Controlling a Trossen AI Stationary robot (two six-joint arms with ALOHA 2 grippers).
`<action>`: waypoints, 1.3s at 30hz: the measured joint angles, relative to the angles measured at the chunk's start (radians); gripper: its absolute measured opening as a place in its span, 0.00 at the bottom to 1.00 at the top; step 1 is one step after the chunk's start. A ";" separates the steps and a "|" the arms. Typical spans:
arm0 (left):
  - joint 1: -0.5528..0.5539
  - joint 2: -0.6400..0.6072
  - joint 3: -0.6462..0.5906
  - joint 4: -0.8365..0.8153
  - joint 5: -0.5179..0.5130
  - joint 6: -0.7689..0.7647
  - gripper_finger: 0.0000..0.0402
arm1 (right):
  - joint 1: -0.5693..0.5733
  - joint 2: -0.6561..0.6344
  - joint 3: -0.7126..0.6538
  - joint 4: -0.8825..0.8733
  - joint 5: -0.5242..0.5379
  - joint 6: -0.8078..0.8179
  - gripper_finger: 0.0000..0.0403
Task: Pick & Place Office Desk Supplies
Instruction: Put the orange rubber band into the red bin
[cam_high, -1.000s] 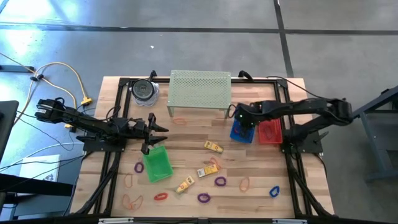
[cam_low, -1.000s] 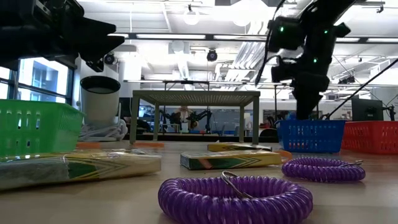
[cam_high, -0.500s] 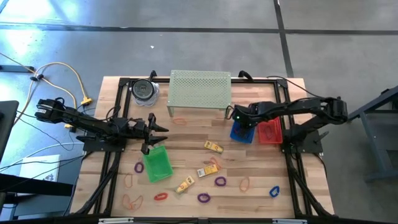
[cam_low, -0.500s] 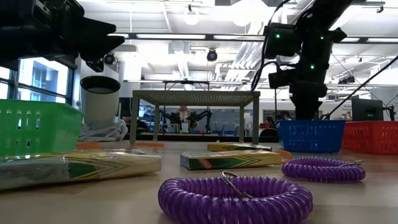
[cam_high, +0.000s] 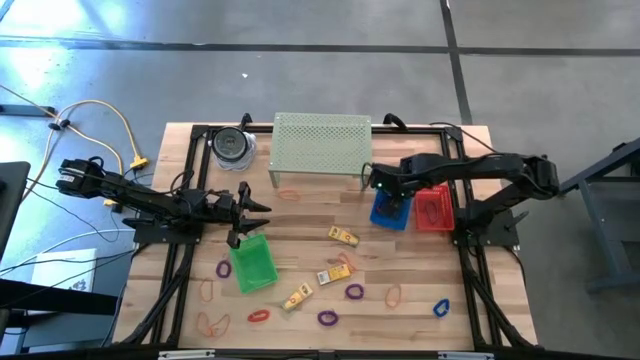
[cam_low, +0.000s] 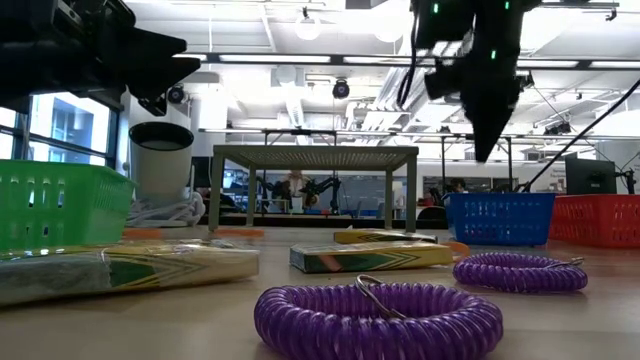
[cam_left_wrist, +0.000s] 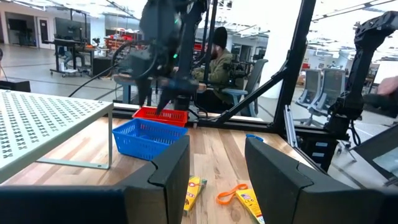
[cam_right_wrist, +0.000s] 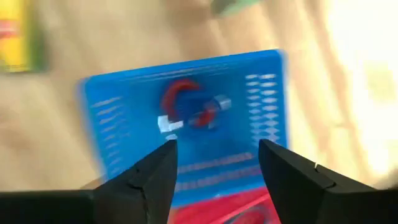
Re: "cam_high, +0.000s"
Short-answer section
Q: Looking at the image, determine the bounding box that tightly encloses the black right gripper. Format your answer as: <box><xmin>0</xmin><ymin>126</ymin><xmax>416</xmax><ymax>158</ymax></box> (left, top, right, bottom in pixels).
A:
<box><xmin>369</xmin><ymin>161</ymin><xmax>417</xmax><ymax>222</ymax></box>

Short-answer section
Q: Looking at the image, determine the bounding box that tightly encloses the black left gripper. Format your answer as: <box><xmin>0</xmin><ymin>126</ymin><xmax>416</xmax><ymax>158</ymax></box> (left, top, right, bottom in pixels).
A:
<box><xmin>201</xmin><ymin>180</ymin><xmax>273</xmax><ymax>250</ymax></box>

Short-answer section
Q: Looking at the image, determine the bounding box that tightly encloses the yellow green crayon box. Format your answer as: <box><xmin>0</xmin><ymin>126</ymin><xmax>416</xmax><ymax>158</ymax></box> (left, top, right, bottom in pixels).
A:
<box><xmin>280</xmin><ymin>282</ymin><xmax>315</xmax><ymax>313</ymax></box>
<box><xmin>316</xmin><ymin>263</ymin><xmax>353</xmax><ymax>287</ymax></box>
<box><xmin>327</xmin><ymin>225</ymin><xmax>361</xmax><ymax>248</ymax></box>

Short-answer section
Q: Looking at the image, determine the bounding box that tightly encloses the black desk top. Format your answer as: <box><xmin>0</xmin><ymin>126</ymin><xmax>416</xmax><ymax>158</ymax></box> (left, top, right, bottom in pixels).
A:
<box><xmin>0</xmin><ymin>160</ymin><xmax>32</xmax><ymax>261</ymax></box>

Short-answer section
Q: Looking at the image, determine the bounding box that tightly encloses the blue plastic basket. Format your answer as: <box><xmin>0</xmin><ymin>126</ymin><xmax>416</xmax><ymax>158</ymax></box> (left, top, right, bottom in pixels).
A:
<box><xmin>368</xmin><ymin>187</ymin><xmax>414</xmax><ymax>232</ymax></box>

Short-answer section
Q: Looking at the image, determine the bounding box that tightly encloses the green plastic basket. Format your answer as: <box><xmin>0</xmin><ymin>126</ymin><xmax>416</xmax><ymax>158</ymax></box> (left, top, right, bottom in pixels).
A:
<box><xmin>228</xmin><ymin>232</ymin><xmax>280</xmax><ymax>295</ymax></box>

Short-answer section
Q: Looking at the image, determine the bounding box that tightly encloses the red plastic basket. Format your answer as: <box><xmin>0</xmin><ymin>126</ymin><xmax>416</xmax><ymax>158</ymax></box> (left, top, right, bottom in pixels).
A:
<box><xmin>413</xmin><ymin>183</ymin><xmax>457</xmax><ymax>233</ymax></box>

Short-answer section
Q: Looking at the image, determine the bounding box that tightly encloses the white cylindrical canister black top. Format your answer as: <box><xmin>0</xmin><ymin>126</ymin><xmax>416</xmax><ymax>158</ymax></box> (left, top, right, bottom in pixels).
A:
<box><xmin>210</xmin><ymin>125</ymin><xmax>250</xmax><ymax>164</ymax></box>

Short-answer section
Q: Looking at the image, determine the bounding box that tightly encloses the pale green perforated metal shelf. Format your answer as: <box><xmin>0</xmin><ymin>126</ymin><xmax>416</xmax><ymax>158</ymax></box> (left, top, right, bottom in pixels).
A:
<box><xmin>267</xmin><ymin>111</ymin><xmax>374</xmax><ymax>190</ymax></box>

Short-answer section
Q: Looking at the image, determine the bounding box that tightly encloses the silver aluminium bar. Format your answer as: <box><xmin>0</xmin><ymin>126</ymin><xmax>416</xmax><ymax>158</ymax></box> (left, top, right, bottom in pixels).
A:
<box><xmin>158</xmin><ymin>349</ymin><xmax>216</xmax><ymax>360</ymax></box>
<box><xmin>438</xmin><ymin>351</ymin><xmax>495</xmax><ymax>360</ymax></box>

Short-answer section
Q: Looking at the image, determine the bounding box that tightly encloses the white cardboard box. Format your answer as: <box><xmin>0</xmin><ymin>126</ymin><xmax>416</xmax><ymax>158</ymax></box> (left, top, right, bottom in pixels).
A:
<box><xmin>30</xmin><ymin>248</ymin><xmax>99</xmax><ymax>294</ymax></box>

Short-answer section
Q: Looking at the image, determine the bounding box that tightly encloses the black beam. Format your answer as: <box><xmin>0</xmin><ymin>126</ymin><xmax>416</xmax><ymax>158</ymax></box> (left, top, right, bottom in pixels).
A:
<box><xmin>0</xmin><ymin>277</ymin><xmax>119</xmax><ymax>317</ymax></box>

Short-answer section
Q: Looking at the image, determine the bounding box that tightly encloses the black floor stand foot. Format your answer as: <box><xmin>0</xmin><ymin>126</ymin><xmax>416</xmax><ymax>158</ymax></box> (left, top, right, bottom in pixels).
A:
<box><xmin>0</xmin><ymin>103</ymin><xmax>58</xmax><ymax>118</ymax></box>

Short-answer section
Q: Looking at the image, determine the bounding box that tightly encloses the white coiled cable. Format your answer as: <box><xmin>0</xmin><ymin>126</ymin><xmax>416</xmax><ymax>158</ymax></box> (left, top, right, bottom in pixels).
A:
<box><xmin>214</xmin><ymin>132</ymin><xmax>259</xmax><ymax>174</ymax></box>

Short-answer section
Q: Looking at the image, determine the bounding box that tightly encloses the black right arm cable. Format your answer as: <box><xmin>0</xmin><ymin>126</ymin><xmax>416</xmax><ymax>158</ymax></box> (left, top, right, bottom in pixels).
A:
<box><xmin>429</xmin><ymin>122</ymin><xmax>501</xmax><ymax>154</ymax></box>

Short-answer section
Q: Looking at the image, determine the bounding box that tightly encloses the yellow extension cable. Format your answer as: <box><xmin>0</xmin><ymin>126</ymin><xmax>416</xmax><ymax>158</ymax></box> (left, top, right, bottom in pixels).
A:
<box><xmin>0</xmin><ymin>83</ymin><xmax>126</xmax><ymax>209</ymax></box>
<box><xmin>47</xmin><ymin>98</ymin><xmax>150</xmax><ymax>171</ymax></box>

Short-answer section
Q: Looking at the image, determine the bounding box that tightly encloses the white floor cable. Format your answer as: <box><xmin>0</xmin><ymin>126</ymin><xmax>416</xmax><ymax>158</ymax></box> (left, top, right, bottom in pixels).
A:
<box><xmin>0</xmin><ymin>228</ymin><xmax>137</xmax><ymax>275</ymax></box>

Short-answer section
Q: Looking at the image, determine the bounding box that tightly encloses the grey metal table frame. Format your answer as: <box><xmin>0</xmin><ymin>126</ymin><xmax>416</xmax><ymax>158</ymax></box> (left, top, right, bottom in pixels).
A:
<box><xmin>558</xmin><ymin>135</ymin><xmax>640</xmax><ymax>295</ymax></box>

